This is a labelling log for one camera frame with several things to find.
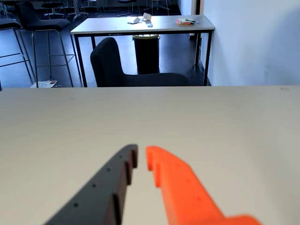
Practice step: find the black pen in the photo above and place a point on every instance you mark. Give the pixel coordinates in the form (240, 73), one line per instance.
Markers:
(190, 21)

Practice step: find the pink yellow sticky notes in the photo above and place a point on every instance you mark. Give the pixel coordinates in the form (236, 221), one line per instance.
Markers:
(180, 21)

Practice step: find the crumpled white paper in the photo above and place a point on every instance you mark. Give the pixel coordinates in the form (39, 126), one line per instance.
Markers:
(147, 17)

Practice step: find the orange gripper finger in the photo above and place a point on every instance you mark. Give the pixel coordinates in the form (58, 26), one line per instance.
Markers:
(185, 197)

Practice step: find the black upholstered chair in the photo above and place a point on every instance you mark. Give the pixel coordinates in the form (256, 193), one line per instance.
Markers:
(105, 63)

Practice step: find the black trash bin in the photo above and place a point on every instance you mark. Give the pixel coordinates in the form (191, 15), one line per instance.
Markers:
(147, 56)

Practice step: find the grey table with black legs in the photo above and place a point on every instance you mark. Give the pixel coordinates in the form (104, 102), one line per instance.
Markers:
(112, 24)

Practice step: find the papers on floor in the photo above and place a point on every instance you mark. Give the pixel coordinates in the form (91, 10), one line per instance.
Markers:
(45, 83)

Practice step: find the flat grey paper piece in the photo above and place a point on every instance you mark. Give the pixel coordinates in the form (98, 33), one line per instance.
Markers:
(133, 21)

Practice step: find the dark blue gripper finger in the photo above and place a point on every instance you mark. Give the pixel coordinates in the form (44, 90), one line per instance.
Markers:
(100, 192)

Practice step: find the black bar stool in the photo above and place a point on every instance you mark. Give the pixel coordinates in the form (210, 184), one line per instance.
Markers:
(42, 21)
(8, 23)

